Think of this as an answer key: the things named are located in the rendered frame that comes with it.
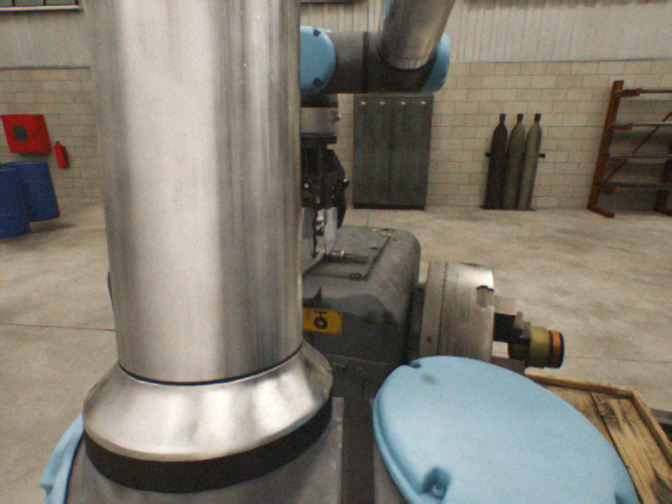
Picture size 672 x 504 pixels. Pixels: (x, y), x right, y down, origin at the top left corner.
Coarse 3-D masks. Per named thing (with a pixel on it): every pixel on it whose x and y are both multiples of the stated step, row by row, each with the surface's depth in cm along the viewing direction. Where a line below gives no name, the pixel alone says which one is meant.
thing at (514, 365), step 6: (492, 360) 80; (498, 360) 80; (504, 360) 79; (510, 360) 79; (516, 360) 79; (522, 360) 79; (504, 366) 79; (510, 366) 79; (516, 366) 79; (522, 366) 78; (516, 372) 78; (522, 372) 78
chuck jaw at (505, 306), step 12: (480, 288) 74; (480, 300) 72; (492, 300) 72; (504, 300) 73; (504, 312) 71; (516, 312) 76; (504, 324) 74; (516, 324) 74; (528, 324) 77; (504, 336) 77; (516, 336) 76; (528, 336) 75
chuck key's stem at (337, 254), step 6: (318, 252) 77; (324, 252) 77; (330, 252) 77; (336, 252) 77; (342, 252) 77; (348, 252) 77; (360, 252) 77; (324, 258) 78; (330, 258) 77; (336, 258) 77; (342, 258) 77; (348, 258) 77; (354, 258) 77; (360, 258) 76; (366, 258) 76
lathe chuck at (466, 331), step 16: (448, 272) 77; (464, 272) 77; (480, 272) 77; (448, 288) 74; (464, 288) 73; (448, 304) 72; (464, 304) 71; (448, 320) 71; (464, 320) 70; (480, 320) 69; (448, 336) 70; (464, 336) 69; (480, 336) 69; (448, 352) 70; (464, 352) 69; (480, 352) 68
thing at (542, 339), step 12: (540, 336) 77; (552, 336) 77; (516, 348) 78; (528, 348) 77; (540, 348) 76; (552, 348) 76; (564, 348) 76; (528, 360) 77; (540, 360) 77; (552, 360) 76
